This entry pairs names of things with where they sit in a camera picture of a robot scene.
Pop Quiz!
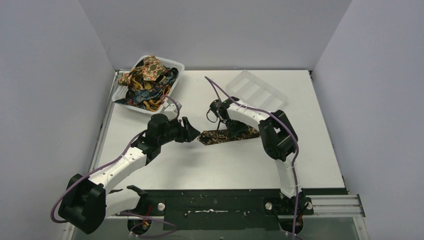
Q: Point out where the brown floral tie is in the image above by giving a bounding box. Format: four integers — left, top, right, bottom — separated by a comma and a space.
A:
197, 126, 260, 146

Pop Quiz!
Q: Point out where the clear compartment tray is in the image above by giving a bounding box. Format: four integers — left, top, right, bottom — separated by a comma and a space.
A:
224, 70, 289, 112

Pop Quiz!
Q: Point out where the white plastic basket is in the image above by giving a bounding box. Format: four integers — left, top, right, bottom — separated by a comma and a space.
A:
111, 55, 185, 115

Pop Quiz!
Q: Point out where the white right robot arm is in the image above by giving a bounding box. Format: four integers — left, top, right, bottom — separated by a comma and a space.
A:
199, 97, 313, 219

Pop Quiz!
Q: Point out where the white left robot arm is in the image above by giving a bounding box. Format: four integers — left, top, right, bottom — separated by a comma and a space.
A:
50, 113, 201, 234

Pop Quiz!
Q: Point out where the yellow striped tie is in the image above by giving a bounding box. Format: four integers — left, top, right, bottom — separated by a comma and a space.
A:
125, 78, 175, 112

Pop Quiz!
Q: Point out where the dark blue patterned tie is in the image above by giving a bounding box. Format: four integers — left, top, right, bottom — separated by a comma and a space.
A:
118, 67, 179, 112

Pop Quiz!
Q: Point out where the orange paisley tie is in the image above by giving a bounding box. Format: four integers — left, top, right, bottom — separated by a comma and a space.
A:
118, 55, 167, 86

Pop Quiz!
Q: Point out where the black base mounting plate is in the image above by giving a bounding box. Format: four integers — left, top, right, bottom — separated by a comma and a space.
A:
127, 188, 314, 236

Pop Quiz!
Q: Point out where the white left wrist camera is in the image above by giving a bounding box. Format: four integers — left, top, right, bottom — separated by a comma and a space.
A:
162, 102, 182, 120

